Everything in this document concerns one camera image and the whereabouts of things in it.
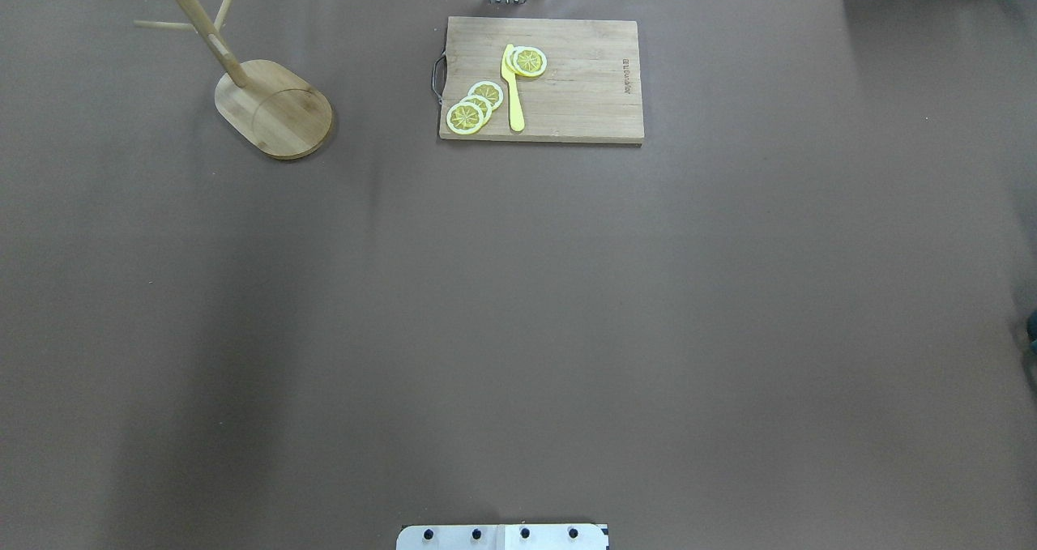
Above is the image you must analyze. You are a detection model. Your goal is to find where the wooden mug rack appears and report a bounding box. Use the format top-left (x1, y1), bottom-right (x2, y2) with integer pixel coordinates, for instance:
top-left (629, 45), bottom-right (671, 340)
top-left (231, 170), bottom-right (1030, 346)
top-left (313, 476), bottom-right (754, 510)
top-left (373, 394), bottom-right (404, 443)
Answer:
top-left (134, 0), bottom-right (335, 161)

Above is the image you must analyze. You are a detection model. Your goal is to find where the yellow plastic knife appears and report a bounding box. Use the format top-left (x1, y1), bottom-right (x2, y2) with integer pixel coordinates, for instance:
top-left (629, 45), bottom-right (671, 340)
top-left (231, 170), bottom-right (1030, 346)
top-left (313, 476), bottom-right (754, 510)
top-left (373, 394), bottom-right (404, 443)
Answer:
top-left (500, 44), bottom-right (526, 133)

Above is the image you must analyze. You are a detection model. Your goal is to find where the lemon slice under knife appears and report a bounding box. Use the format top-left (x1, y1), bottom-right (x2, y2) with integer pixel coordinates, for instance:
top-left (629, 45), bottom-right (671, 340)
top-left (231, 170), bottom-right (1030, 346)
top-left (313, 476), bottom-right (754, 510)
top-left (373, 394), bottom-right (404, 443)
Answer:
top-left (505, 45), bottom-right (548, 78)

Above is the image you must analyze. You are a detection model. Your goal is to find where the middle lemon slice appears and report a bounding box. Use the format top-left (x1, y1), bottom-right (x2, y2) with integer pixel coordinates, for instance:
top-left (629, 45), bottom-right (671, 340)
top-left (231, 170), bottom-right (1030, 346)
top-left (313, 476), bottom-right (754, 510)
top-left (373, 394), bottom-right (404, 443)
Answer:
top-left (460, 95), bottom-right (495, 122)

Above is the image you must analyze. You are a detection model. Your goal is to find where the white camera pillar base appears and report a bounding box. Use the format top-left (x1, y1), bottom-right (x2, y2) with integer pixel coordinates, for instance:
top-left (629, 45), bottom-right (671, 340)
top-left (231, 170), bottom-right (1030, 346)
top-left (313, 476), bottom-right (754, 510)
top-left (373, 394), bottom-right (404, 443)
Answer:
top-left (395, 522), bottom-right (610, 549)

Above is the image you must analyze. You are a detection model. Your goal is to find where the wooden cutting board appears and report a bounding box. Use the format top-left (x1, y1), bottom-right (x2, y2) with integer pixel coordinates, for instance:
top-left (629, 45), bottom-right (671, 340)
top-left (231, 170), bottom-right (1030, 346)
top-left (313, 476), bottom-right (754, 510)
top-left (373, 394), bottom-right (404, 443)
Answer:
top-left (438, 16), bottom-right (645, 145)

